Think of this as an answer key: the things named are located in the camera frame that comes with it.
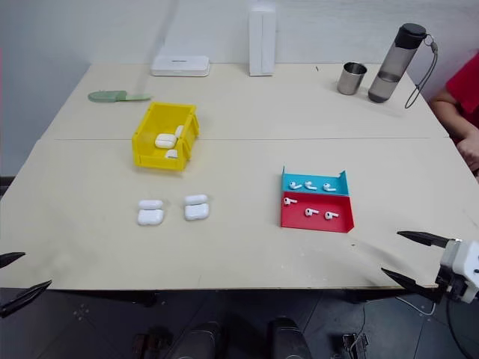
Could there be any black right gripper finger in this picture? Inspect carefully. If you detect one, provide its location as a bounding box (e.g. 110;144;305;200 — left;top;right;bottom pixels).
380;266;443;304
397;230;457;249

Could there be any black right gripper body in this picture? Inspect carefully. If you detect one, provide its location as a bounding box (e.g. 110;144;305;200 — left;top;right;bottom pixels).
436;270;469;302

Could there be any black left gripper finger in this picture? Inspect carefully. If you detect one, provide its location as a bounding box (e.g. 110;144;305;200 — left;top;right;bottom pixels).
0;279;53;319
0;251;26;269

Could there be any yellow plastic bin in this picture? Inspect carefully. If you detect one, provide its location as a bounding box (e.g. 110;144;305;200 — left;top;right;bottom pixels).
131;101;200;173

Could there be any flat white device box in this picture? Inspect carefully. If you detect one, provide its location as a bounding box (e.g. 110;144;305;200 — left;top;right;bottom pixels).
150;55;211;78

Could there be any person's bare hand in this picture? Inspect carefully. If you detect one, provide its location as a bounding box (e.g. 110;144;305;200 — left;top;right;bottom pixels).
457;135;479;174

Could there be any blue plastic tray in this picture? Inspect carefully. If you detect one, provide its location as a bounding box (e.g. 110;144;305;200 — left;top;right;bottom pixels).
281;166;353;197

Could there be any red plastic tray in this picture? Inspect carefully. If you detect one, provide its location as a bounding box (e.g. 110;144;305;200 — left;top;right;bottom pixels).
279;191;356;234

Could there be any dark rounded shape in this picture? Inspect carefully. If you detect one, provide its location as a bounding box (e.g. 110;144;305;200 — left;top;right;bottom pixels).
266;316;312;359
174;320;226;359

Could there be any person in red shirt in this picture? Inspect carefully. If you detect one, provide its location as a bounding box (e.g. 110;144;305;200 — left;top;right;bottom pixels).
445;51;479;147

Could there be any stainless steel cup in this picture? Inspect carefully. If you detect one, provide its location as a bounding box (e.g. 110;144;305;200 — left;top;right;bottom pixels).
336;61;369;96

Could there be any tall white carton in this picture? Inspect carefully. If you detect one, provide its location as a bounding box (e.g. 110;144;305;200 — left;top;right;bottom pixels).
248;1;278;77

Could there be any white cable on floor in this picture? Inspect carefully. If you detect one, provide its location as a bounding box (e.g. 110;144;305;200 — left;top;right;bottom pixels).
395;294;437;318

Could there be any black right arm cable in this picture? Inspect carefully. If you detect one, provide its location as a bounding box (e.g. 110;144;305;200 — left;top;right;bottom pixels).
445;298;479;359

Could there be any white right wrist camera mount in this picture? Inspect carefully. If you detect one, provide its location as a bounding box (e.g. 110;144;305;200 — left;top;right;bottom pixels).
439;239;479;304

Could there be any small black floor bracket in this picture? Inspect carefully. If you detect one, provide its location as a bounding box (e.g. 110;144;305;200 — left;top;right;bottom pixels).
341;331;370;357

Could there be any grey water bottle with strap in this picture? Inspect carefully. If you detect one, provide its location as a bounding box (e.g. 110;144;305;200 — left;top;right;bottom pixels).
367;22;439;110

